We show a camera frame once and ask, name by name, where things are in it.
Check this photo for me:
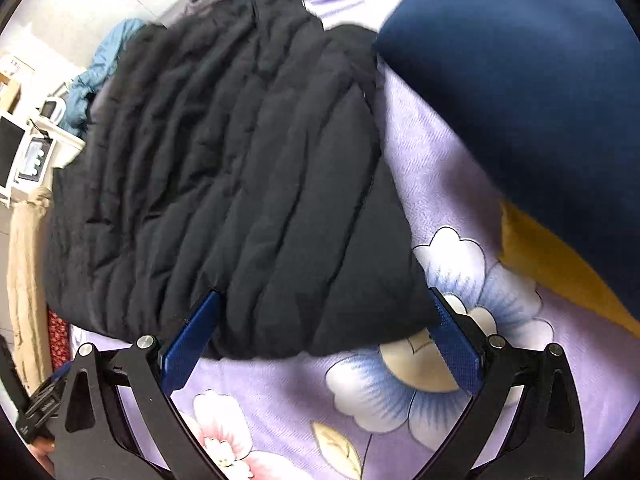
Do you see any black quilted jacket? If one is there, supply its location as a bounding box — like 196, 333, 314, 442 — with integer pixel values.
44, 0, 438, 359

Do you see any mustard yellow folded garment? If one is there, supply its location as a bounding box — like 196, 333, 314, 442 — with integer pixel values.
499, 198, 639, 336

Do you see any navy blue folded garment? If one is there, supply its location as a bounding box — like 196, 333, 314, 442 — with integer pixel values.
375, 0, 639, 314

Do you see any red floral folded garment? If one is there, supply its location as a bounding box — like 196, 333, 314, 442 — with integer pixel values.
48, 310, 72, 372

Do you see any folded beige down jacket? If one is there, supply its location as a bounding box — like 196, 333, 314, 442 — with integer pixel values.
6, 186, 52, 393

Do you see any purple floral bed sheet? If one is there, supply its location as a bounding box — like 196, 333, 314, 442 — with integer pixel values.
64, 0, 640, 480

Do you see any person's left hand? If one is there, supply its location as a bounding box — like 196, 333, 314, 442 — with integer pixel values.
27, 437, 55, 478

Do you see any blue crumpled blanket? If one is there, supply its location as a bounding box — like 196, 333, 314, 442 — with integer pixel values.
61, 18, 146, 139

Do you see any white beauty machine with screen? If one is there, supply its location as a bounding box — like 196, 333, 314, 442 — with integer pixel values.
0, 52, 87, 212

